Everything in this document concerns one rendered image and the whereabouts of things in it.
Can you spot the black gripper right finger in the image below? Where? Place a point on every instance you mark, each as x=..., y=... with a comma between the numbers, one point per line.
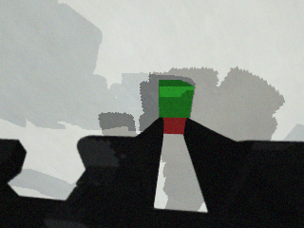
x=221, y=164

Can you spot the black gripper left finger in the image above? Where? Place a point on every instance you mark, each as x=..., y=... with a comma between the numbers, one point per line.
x=143, y=152

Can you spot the red block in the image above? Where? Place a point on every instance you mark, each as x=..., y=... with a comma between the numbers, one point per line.
x=173, y=125

